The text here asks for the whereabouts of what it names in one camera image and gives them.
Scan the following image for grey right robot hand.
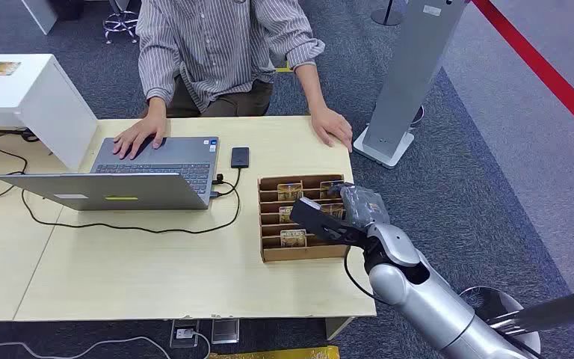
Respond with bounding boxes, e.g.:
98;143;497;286
327;182;392;232

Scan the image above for person's right hand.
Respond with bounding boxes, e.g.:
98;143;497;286
112;114;167;161

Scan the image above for person's left hand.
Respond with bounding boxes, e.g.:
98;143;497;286
310;105;354;153

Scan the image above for brown cardboard card holder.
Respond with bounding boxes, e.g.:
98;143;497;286
257;173;352;263

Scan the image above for person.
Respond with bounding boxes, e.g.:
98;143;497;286
112;0;354;161

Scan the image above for grey laptop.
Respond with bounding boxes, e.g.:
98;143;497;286
0;136;220;212

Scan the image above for black smartphone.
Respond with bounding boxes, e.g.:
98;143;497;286
230;146;251;170

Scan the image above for white box cabinet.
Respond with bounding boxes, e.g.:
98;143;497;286
0;53;99;173

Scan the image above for grey pillar stand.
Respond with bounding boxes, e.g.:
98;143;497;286
352;0;468;170

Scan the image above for chrome stool base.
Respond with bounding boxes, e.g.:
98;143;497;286
102;0;140;45

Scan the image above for black scissors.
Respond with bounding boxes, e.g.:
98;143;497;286
0;127;41;144

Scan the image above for round stanchion base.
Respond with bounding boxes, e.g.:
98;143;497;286
370;0;408;27

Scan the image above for wooden table leg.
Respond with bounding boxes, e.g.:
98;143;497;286
324;316;355;341

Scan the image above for white furniture panel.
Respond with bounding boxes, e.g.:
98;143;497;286
20;0;60;36

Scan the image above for chrome round base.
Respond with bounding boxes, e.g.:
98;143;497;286
458;286;542;356

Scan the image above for yellow patterned mat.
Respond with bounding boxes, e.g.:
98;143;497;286
207;345;342;359

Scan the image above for floor power socket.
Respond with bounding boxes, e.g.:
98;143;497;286
169;319;201;350

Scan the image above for grey metal bar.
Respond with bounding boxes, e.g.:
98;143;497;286
487;284;574;338

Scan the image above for black robot wrist cable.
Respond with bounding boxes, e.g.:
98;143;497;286
343;245;392;306

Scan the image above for long black laptop cable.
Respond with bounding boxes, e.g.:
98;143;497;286
0;173;242;236

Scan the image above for short black phone cable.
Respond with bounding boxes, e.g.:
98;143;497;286
209;167;242;199

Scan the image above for white floor cable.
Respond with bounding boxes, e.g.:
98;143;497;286
0;331;213;359

